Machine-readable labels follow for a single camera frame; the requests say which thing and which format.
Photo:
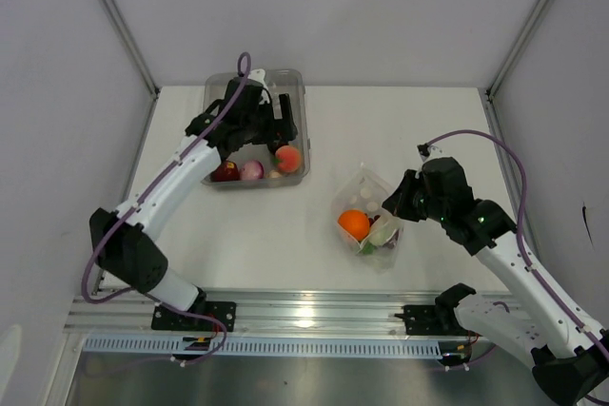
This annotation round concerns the peach fruit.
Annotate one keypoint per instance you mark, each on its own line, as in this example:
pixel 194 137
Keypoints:
pixel 288 159

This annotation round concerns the white slotted cable duct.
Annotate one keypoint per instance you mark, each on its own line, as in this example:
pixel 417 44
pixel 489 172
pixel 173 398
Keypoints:
pixel 268 347

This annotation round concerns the purple grape bunch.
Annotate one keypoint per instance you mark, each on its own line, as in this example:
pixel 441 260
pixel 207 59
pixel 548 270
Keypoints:
pixel 382 231

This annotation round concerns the orange fruit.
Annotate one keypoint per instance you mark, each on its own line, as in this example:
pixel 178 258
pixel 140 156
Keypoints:
pixel 355 223

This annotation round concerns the pink onion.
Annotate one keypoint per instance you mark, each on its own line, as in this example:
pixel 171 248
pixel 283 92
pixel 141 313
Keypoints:
pixel 252 170

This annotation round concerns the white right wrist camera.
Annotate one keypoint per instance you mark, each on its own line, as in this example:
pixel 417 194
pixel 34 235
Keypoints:
pixel 429 152

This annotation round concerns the white radish with leaves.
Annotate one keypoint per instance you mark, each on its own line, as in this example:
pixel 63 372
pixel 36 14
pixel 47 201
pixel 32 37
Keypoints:
pixel 366 248

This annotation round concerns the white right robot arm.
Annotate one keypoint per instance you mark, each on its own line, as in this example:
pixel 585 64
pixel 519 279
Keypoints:
pixel 563 346

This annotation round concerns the clear zip top bag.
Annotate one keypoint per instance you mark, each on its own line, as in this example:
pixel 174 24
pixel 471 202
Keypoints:
pixel 364 191

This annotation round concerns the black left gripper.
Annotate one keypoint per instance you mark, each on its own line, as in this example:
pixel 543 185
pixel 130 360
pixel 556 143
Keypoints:
pixel 284 129

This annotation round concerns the dark red apple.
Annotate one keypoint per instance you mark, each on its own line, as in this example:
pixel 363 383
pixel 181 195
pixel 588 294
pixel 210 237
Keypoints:
pixel 227 171

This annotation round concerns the aluminium frame post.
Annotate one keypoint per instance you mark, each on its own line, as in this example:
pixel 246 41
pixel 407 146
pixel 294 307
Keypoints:
pixel 128 42
pixel 519 45

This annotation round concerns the garlic bulb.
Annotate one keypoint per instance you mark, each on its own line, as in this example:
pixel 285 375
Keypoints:
pixel 274 174

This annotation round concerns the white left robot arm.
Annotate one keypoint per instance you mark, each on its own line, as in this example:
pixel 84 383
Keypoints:
pixel 124 240

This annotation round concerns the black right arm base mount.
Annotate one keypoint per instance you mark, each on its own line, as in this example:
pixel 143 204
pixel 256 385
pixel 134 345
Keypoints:
pixel 437 319

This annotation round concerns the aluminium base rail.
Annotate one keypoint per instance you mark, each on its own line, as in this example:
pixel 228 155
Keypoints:
pixel 266 313

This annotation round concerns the right aluminium frame post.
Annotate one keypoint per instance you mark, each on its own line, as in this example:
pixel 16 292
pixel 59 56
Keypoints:
pixel 519 45

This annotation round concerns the left aluminium frame post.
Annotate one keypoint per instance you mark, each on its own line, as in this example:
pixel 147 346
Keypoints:
pixel 128 42

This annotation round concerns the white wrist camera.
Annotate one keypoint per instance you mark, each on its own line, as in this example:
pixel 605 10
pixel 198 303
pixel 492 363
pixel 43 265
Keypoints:
pixel 258 75
pixel 429 152

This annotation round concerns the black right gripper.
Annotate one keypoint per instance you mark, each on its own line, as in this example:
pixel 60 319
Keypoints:
pixel 398 204

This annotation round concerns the grey plastic food bin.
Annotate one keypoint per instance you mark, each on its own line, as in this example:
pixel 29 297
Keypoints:
pixel 279 81

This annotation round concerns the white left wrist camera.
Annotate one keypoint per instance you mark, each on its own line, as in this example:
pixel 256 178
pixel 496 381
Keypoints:
pixel 258 75

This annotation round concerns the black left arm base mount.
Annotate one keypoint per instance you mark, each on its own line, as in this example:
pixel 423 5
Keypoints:
pixel 203 316

